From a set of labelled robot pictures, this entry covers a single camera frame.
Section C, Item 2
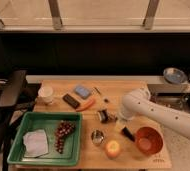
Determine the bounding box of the yellow red apple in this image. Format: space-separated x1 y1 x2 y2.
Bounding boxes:
105 140 121 159

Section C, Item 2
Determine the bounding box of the green plastic tray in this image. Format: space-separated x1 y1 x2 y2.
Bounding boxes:
7 112 82 166

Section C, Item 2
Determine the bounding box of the orange bowl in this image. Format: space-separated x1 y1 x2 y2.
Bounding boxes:
135 127 163 156

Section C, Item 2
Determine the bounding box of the white cup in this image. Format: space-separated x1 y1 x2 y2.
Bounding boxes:
38 86 54 104

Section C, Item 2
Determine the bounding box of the red grapes bunch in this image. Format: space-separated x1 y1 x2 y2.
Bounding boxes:
55 120 75 154

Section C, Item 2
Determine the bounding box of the blue sponge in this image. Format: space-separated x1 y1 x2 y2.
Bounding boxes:
74 85 91 99

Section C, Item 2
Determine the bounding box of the white cloth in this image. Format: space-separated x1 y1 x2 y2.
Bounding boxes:
23 129 48 157

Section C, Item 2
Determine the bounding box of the metal plate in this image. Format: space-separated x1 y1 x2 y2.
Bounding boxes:
163 67 187 84

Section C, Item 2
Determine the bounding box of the black chair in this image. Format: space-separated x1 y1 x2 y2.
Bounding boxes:
0 70 40 165

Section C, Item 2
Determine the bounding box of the black rectangular block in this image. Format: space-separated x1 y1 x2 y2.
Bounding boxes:
62 94 80 109

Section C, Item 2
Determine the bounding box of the small metal cup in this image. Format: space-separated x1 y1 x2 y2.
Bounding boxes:
91 130 104 146

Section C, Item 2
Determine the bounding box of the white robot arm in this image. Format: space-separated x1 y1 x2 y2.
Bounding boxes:
118 88 190 140

